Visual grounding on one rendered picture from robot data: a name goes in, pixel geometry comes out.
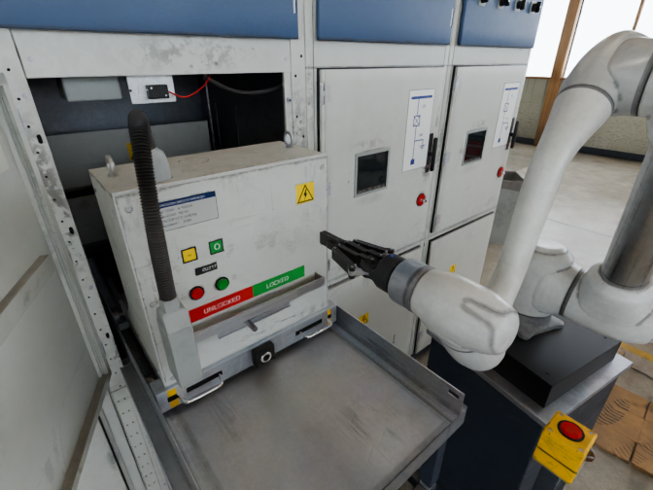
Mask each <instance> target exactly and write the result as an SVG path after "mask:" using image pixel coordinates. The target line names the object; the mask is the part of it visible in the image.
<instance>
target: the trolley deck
mask: <svg viewBox="0 0 653 490"><path fill-rule="evenodd" d="M120 371H121V374H122V377H123V380H124V382H125V385H126V387H127V390H128V392H129V394H130V397H131V398H132V400H133V403H134V405H135V407H136V410H137V412H138V414H139V417H140V419H141V421H142V424H143V426H144V429H145V431H146V433H147V436H148V438H149V440H150V443H151V445H152V447H153V450H154V452H155V456H156V458H157V459H158V462H159V464H160V466H161V469H162V471H163V474H164V476H165V478H166V481H167V483H168V485H169V488H170V490H189V487H188V484H187V482H186V480H185V478H184V476H183V474H182V472H181V470H180V468H179V465H178V463H177V461H176V459H175V457H174V455H173V453H172V451H171V448H170V446H169V444H168V442H167V440H166V438H165V436H164V434H163V431H162V430H161V428H160V426H159V424H158V422H157V420H156V418H155V414H154V412H153V410H152V408H151V406H150V404H149V402H148V399H147V397H146V395H145V393H144V391H143V389H142V387H141V385H140V382H139V380H138V378H137V376H136V374H135V372H134V370H133V368H132V365H131V364H130V365H127V366H125V367H120ZM173 409H174V410H175V412H176V414H177V416H178V418H179V420H180V422H181V424H182V425H183V427H184V429H185V431H186V433H187V435H188V437H189V439H190V441H191V443H192V445H193V447H194V449H195V451H196V453H197V454H198V456H199V458H200V460H201V462H202V464H203V466H204V468H205V469H206V471H207V473H208V474H209V476H210V478H211V480H212V482H213V483H214V485H215V487H216V489H217V490H397V489H398V488H399V487H400V486H401V485H402V484H403V483H404V482H405V481H406V480H407V479H408V478H409V477H410V476H411V475H412V474H413V473H414V472H415V471H416V470H417V469H418V468H420V467H421V466H422V465H423V464H424V463H425V461H426V460H427V459H428V458H429V457H430V456H431V455H432V454H433V453H434V452H435V451H436V450H437V449H438V448H439V447H440V446H441V445H442V444H443V443H444V442H445V441H446V440H447V439H448V438H449V437H450V436H451V435H452V434H453V433H454V432H455V431H456V430H457V429H458V428H459V427H460V425H461V424H462V423H463V422H464V418H465V414H466V410H467V406H466V405H465V404H463V406H462V410H461V414H460V415H459V416H458V417H457V418H456V419H455V420H454V421H453V422H452V423H451V422H450V421H448V420H447V419H446V418H445V417H443V416H442V415H441V414H439V413H438V412H437V411H436V410H434V409H433V408H432V407H430V406H429V405H428V404H427V403H425V402H424V401H423V400H421V399H420V398H419V397H417V396H416V395H415V394H414V393H412V392H411V391H410V390H408V389H407V388H406V387H405V386H403V385H402V384H401V383H400V382H398V381H397V380H396V379H394V378H393V377H392V376H391V375H389V374H388V373H387V372H385V371H384V370H383V369H382V368H380V367H379V366H378V365H376V364H375V363H374V362H372V361H371V360H370V359H369V358H367V357H366V356H365V355H364V354H363V353H362V352H361V351H359V350H358V349H357V348H356V347H354V346H353V345H352V344H350V343H349V342H348V341H347V340H345V339H344V338H343V337H341V336H340V335H339V334H338V333H336V332H335V331H334V330H332V329H331V328H328V329H327V330H325V331H323V332H320V333H319V334H317V335H315V336H313V337H310V338H307V337H303V338H302V339H300V340H299V341H297V342H295V343H293V344H291V345H290V346H288V347H286V348H284V349H282V350H280V351H278V352H276V353H275V359H273V360H271V361H269V362H267V363H265V364H264V365H262V366H260V367H255V366H254V365H252V366H250V367H248V368H246V369H244V370H242V371H240V372H238V373H236V374H234V375H233V376H231V377H229V378H228V379H226V380H224V381H223V386H221V387H220V388H218V389H216V390H215V391H213V392H211V393H209V394H207V395H206V396H204V397H202V398H200V399H198V400H196V401H194V402H191V403H181V404H179V405H177V406H175V407H173Z"/></svg>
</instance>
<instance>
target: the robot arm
mask: <svg viewBox="0 0 653 490"><path fill-rule="evenodd" d="M617 116H633V117H642V118H646V135H647V138H648V140H649V143H650V145H649V148H648V150H647V153H646V155H645V158H644V160H643V163H642V165H641V168H640V169H639V172H638V174H637V177H636V181H635V183H634V186H633V188H632V191H631V193H630V196H629V199H628V201H627V204H626V206H625V209H624V211H623V214H622V216H621V219H620V221H619V224H618V226H617V229H616V230H615V233H614V235H613V238H612V240H611V243H610V245H609V248H608V251H607V253H606V256H605V258H604V261H602V262H597V263H595V264H594V265H592V266H591V267H590V268H589V270H587V269H584V268H582V267H581V266H579V265H578V264H576V263H575V262H574V256H573V254H572V253H571V252H570V250H569V249H568V248H566V247H565V246H564V245H563V244H561V243H559V242H556V241H553V240H548V239H539V236H540V234H541V232H542V229H543V227H544V224H545V222H546V219H547V216H548V214H549V211H550V208H551V206H552V203H553V201H554V198H555V195H556V193H557V190H558V188H559V185H560V184H561V181H562V179H563V177H564V175H565V173H566V170H567V168H568V166H569V164H570V162H571V161H572V159H573V158H574V156H575V155H576V153H577V152H578V151H579V149H580V148H581V147H582V146H583V145H584V144H585V143H586V142H587V141H588V139H589V138H590V137H591V136H592V135H593V134H594V133H595V132H596V131H597V130H598V129H599V128H600V127H601V126H602V125H603V124H604V123H605V122H606V121H607V120H608V118H609V117H617ZM320 243H321V244H323V245H324V246H326V247H327V248H329V250H331V258H332V259H333V260H334V261H335V262H336V263H337V264H338V265H340V266H341V267H342V268H343V269H344V270H345V271H346V272H347V273H348V277H349V279H355V275H362V276H363V277H364V278H368V279H371V280H372V281H373V282H374V284H375V285H376V287H377V288H379V289H381V290H382V291H384V292H386V293H387V294H389V297H390V299H391V300H392V301H394V302H396V303H397V304H399V305H401V306H403V307H404V308H406V309H407V310H408V311H410V312H412V313H414V314H415V315H417V316H418V317H419V318H420V319H421V320H422V321H423V322H424V323H425V325H426V327H427V328H428V329H429V330H431V331H432V332H433V333H435V334H436V335H437V336H438V337H439V338H440V339H441V341H442V343H443V345H444V347H445V349H446V350H447V352H448V353H449V354H450V355H451V356H452V357H453V358H454V359H455V360H456V361H457V362H458V363H459V364H461V365H463V366H465V367H467V368H470V369H473V370H479V371H483V370H489V369H491V368H494V367H496V366H497V365H498V364H499V363H500V362H501V361H502V359H503V357H504V355H505V351H506V350H507V349H508V348H509V346H510V345H511V344H512V342H513V341H514V339H515V337H516V334H518V336H519V337H520V338H522V339H525V340H528V339H530V338H531V337H532V336H534V335H537V334H540V333H545V332H548V331H551V330H554V329H562V328H563V326H564V322H563V321H562V320H560V319H558V318H556V317H554V316H553V315H552V314H555V315H560V316H563V317H565V318H567V319H569V320H570V321H571V322H573V323H575V324H577V325H579V326H581V327H584V328H586V329H588V330H590V331H593V332H595V333H599V334H601V335H604V336H607V337H609V338H612V339H615V340H619V341H623V342H628V343H634V344H647V343H653V38H649V37H648V36H647V35H645V34H643V33H641V32H638V31H635V30H621V31H618V32H615V33H613V34H611V35H609V36H607V37H605V38H604V39H602V40H601V41H599V42H598V43H596V44H595V45H594V46H593V47H591V48H590V49H589V50H588V51H587V52H586V53H585V54H584V55H583V56H582V57H581V58H580V60H579V61H578V62H577V63H576V64H575V66H574V67H573V68H572V70H571V71H570V73H569V74H568V75H567V77H566V79H565V80H564V82H563V84H562V87H561V89H560V91H559V93H558V95H557V97H556V99H555V101H554V104H553V107H552V110H551V112H550V115H549V118H548V121H547V123H546V125H545V128H544V130H543V132H542V135H541V137H540V139H539V142H538V144H537V146H536V148H535V151H534V153H533V157H532V159H531V162H530V164H529V167H528V169H527V172H526V175H525V178H524V181H523V184H522V187H521V189H520V192H519V195H518V199H517V202H516V205H515V209H514V212H513V215H512V218H511V222H510V225H509V228H508V232H507V234H506V237H505V241H504V244H503V247H502V250H501V254H500V257H499V260H498V264H497V267H496V269H495V271H494V273H493V275H492V277H491V279H490V280H489V282H488V283H487V285H486V286H485V287H484V286H482V285H480V284H478V283H476V282H474V281H472V280H470V279H468V278H465V277H463V276H461V275H459V274H456V273H453V272H447V271H441V270H438V269H436V268H435V267H433V266H430V265H427V264H425V263H423V262H420V261H417V260H415V259H405V258H403V257H401V256H399V255H397V254H395V249H391V248H384V247H381V246H378V245H374V244H371V243H368V242H365V241H362V240H358V239H353V241H350V240H344V239H342V238H340V237H338V236H336V235H334V234H332V233H330V232H328V231H326V230H323V231H321V232H320ZM359 244H360V245H359Z"/></svg>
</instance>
